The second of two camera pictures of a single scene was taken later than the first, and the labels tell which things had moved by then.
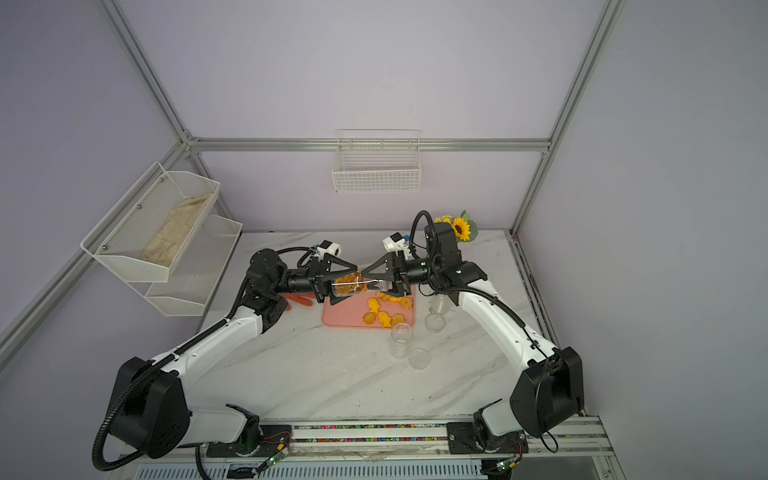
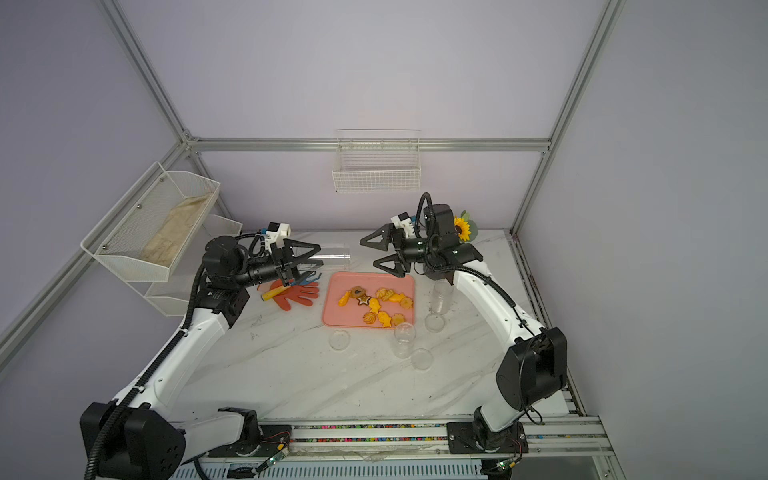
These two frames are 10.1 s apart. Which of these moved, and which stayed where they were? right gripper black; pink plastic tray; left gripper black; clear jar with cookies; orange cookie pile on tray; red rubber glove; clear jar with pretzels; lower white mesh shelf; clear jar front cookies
Moved: right gripper black; clear jar with pretzels; left gripper black
Stayed: red rubber glove; clear jar with cookies; orange cookie pile on tray; clear jar front cookies; lower white mesh shelf; pink plastic tray
